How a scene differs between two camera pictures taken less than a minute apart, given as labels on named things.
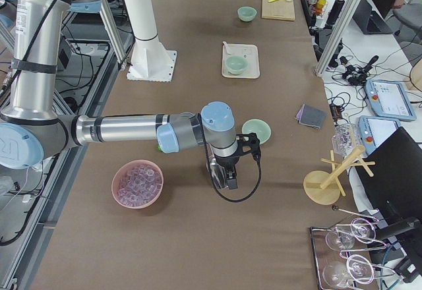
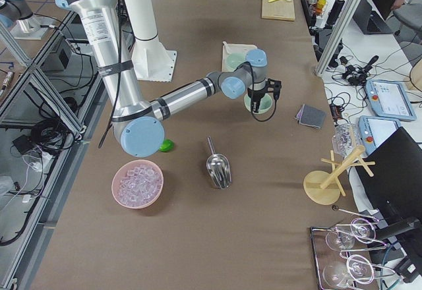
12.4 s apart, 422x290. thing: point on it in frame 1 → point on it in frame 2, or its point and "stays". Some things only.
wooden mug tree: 323,188 stays
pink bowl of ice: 137,184 stays
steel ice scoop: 219,173 stays
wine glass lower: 336,274 stays
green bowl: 246,14 → 233,60
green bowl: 258,126 → 265,105
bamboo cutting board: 279,9 stays
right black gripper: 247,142 → 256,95
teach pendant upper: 388,100 stays
